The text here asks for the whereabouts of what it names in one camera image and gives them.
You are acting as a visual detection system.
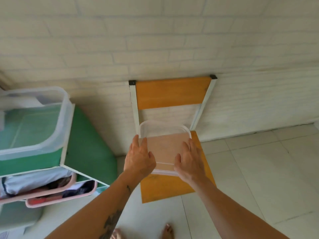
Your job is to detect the pale green plastic bin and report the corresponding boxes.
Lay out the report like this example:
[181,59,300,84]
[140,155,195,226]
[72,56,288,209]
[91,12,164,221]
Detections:
[0,201,43,231]

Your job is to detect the small pink plastic bin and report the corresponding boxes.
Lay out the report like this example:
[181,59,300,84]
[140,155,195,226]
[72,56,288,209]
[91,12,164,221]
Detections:
[25,180,98,208]

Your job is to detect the person's right hand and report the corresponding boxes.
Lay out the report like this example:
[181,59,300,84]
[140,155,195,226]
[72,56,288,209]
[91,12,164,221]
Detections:
[174,138,208,183]

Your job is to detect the person's left forearm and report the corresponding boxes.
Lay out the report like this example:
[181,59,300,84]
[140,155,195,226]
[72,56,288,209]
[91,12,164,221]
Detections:
[45,170,141,239]

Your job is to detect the large clear plastic storage bin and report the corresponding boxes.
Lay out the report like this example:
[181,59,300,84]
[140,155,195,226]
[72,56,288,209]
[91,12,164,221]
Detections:
[0,86,72,161]

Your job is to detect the person's right forearm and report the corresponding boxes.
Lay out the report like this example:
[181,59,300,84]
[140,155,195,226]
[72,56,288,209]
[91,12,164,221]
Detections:
[185,176,290,239]

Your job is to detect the orange wooden chair white frame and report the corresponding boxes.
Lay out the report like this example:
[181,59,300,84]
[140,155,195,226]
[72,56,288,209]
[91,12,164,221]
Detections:
[128,75,218,204]

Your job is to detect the dark clothes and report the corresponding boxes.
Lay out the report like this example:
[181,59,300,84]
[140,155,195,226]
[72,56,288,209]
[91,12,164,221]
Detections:
[62,181,95,198]

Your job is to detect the person's left foot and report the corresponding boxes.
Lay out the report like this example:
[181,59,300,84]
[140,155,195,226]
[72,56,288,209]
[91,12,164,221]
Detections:
[111,228,125,239]

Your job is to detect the green shelf rack white frame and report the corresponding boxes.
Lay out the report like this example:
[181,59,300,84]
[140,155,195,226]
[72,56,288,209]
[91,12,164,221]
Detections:
[0,104,118,197]

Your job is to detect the person's right foot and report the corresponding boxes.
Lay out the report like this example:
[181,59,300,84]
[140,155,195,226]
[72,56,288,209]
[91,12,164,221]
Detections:
[161,223,174,239]

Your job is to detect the person's foot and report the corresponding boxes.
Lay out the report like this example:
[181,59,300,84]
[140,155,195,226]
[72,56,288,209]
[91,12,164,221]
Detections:
[161,223,174,239]
[111,228,125,239]

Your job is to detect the person's left hand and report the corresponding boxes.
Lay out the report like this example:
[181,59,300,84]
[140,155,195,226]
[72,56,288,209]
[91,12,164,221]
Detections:
[124,134,157,177]

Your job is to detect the clear plastic food container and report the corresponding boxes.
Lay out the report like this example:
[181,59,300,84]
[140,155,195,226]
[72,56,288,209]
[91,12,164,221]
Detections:
[138,120,192,177]

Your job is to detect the large pink plastic bin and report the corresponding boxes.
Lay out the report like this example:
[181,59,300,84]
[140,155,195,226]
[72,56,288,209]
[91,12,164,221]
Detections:
[0,172,77,205]

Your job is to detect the white folded cloth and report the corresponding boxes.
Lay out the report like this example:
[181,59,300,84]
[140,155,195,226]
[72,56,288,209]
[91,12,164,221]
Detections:
[0,168,73,198]

